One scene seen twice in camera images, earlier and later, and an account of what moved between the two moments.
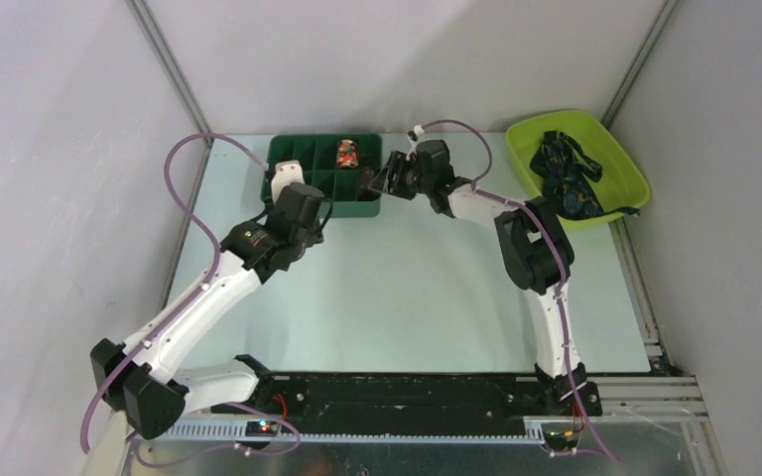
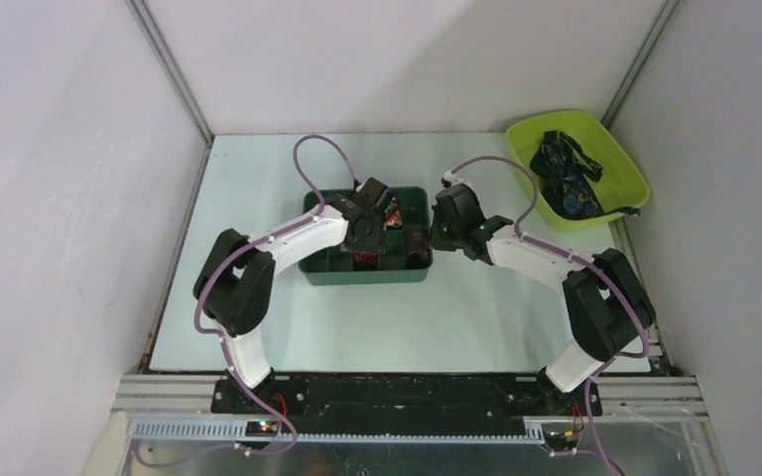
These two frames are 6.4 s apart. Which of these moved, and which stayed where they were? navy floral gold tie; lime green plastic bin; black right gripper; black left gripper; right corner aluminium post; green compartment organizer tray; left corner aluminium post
Moved: green compartment organizer tray; black left gripper; black right gripper
Stayed: right corner aluminium post; navy floral gold tie; lime green plastic bin; left corner aluminium post
